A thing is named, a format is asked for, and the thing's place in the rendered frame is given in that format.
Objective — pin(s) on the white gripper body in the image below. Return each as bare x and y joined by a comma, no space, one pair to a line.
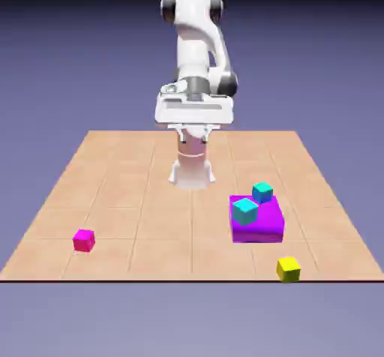
194,114

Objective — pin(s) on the large purple box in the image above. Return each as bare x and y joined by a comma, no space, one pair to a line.
267,225

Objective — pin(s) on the small pink cube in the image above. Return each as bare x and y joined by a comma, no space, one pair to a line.
84,240

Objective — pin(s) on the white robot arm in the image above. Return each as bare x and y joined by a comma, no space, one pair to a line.
192,33

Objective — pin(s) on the small cyan cube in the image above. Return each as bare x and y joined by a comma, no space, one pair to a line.
262,193
245,212

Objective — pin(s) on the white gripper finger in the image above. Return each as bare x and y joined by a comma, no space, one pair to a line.
205,136
182,136

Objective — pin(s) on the small yellow cube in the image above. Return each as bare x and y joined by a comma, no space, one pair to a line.
288,270

